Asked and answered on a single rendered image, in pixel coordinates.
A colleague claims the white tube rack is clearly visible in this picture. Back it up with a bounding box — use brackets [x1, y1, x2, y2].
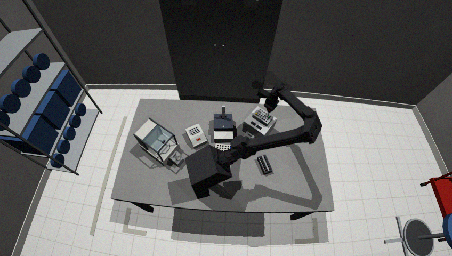
[215, 143, 231, 151]

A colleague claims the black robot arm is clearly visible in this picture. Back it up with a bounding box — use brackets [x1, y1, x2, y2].
[214, 82, 322, 172]

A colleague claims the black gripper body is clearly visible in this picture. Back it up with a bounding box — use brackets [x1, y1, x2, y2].
[264, 100, 279, 111]

